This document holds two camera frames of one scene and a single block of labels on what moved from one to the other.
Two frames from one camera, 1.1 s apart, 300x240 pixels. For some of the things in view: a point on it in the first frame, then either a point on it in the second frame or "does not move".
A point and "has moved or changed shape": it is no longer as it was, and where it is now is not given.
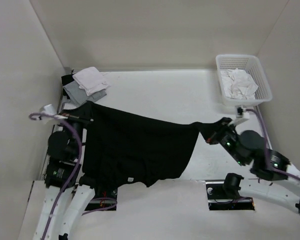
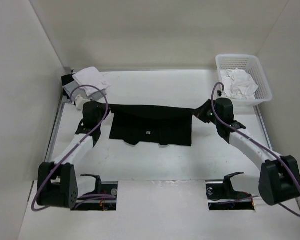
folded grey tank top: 79,96 does not move
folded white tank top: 91,80 does not move
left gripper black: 68,117 -> 102,106
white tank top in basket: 238,84 does not move
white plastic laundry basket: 243,80 does not move
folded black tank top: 65,79 does not move
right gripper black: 213,138 -> 200,111
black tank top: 139,149 has moved or changed shape
